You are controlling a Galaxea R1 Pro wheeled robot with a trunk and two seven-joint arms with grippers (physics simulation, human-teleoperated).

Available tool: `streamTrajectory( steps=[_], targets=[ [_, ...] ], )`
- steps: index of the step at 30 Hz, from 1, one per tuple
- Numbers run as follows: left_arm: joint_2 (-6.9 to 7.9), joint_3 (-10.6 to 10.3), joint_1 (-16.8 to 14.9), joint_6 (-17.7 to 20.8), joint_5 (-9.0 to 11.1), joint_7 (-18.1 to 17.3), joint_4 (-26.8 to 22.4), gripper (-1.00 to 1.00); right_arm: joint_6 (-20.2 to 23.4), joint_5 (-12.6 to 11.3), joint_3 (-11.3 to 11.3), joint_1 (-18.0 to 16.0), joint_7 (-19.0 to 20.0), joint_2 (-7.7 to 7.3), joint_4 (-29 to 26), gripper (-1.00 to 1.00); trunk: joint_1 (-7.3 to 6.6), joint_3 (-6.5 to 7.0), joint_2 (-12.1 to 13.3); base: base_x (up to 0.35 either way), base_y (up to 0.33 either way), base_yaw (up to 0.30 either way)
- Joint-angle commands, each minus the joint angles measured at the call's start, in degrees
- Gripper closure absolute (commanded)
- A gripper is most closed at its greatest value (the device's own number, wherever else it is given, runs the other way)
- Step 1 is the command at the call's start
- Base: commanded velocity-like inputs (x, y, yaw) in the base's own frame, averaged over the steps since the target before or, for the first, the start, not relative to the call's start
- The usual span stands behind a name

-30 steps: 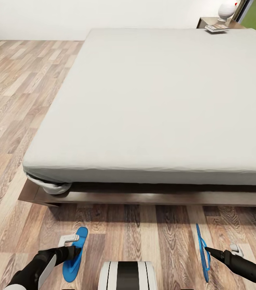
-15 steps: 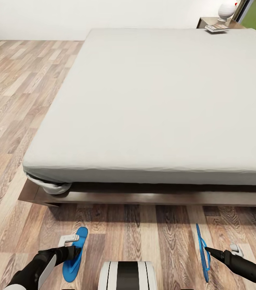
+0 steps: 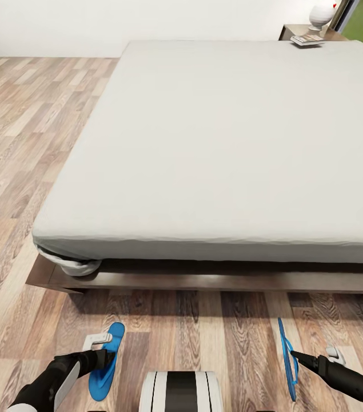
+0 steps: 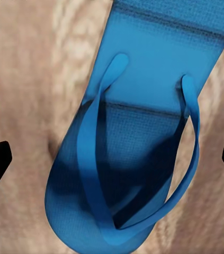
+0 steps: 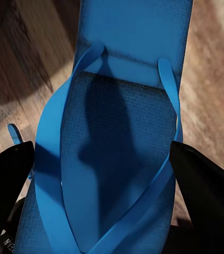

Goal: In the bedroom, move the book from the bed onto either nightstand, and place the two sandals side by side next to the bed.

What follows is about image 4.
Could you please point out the sandal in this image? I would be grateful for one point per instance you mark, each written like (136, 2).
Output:
(112, 173)

